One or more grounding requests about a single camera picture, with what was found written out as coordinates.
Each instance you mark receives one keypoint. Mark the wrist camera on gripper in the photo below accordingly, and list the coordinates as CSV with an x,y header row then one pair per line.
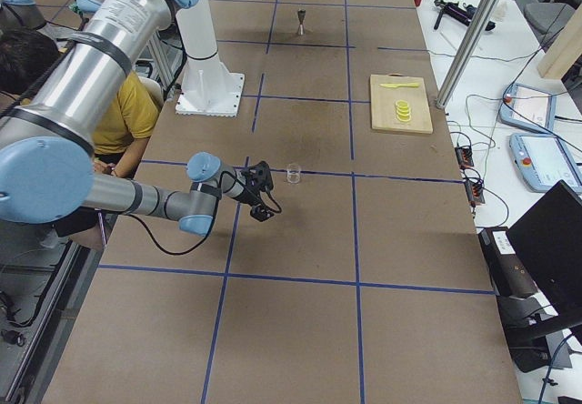
x,y
258,177

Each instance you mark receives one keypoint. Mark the wooden plank upright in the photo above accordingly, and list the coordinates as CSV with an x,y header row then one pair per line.
x,y
564,51

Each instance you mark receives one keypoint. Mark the black computer monitor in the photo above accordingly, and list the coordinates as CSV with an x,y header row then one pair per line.
x,y
547,240

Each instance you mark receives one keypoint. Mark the aluminium frame post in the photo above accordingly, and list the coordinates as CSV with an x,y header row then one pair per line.
x,y
468,44

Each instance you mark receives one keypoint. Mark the yellow plastic knife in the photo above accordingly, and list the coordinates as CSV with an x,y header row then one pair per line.
x,y
399,85

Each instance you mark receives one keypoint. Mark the blue teach pendant right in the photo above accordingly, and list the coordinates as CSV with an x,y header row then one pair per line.
x,y
543,160

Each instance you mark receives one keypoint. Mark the person in yellow shirt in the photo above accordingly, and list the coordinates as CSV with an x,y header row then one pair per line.
x,y
120,138

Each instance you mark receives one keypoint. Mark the steel jigger measuring cup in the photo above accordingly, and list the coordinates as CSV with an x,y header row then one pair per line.
x,y
301,14

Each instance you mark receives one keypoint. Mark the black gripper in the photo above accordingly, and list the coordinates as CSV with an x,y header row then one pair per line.
x,y
248,196

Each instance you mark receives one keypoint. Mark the small glass beaker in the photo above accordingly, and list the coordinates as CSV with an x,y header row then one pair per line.
x,y
293,173

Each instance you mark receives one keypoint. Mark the blue teach pendant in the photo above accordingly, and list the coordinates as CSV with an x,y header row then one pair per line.
x,y
543,160
528,108

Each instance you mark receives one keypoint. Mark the blue teach pendant left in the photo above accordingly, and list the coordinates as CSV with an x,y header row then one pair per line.
x,y
528,108

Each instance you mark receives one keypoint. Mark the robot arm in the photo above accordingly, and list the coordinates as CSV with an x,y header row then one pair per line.
x,y
47,148

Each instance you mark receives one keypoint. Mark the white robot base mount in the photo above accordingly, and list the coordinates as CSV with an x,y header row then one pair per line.
x,y
207,87

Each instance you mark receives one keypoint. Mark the bamboo cutting board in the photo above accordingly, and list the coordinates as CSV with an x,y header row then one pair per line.
x,y
383,108

